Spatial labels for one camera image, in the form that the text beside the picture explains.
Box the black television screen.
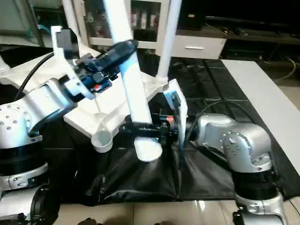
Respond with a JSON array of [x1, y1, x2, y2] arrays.
[[183, 0, 300, 30]]

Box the black work mat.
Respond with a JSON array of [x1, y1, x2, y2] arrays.
[[0, 43, 300, 203]]

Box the white drawer unit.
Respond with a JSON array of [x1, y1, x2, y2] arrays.
[[175, 35, 226, 60]]

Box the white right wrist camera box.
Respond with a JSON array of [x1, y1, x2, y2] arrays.
[[162, 79, 189, 151]]

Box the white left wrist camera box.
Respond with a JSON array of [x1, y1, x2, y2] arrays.
[[51, 26, 81, 62]]

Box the white plastic table leg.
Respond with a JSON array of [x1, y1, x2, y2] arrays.
[[61, 0, 80, 34], [156, 0, 183, 86], [0, 53, 11, 78], [102, 0, 165, 163]]

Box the white flat panel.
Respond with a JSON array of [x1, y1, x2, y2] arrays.
[[220, 59, 300, 151]]

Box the white plastic table top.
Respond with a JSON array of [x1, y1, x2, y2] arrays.
[[0, 41, 170, 154]]

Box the dark wooden TV bench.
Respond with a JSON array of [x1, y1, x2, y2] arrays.
[[202, 16, 300, 61]]

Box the white glass-door cabinet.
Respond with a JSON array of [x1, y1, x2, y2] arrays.
[[72, 0, 170, 50]]

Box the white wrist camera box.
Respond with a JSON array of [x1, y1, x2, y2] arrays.
[[51, 26, 81, 62], [162, 79, 189, 151]]

